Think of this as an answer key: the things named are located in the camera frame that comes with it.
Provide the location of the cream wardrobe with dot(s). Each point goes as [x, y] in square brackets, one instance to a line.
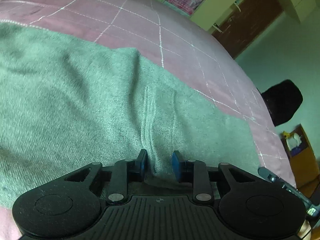
[207, 10]

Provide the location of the grey-green pants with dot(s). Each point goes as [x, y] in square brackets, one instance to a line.
[75, 105]

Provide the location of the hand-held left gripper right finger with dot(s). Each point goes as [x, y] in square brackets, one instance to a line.
[176, 166]

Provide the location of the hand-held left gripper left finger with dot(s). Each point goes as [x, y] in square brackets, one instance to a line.
[143, 163]

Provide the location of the yellow and white bag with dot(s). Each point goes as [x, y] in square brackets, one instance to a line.
[293, 142]

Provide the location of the cream corner shelf unit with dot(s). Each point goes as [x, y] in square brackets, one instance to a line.
[236, 4]

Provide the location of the black garment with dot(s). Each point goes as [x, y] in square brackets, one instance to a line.
[282, 102]

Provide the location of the wooden cabinet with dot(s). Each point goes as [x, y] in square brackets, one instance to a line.
[302, 165]

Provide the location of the bed with pink quilted cover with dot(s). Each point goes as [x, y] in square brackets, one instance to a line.
[125, 17]

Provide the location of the brown wooden door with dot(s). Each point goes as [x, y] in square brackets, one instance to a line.
[250, 25]

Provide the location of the cream overhead cabinet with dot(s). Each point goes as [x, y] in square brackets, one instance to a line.
[295, 0]

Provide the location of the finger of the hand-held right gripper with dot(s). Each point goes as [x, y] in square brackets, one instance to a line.
[268, 175]

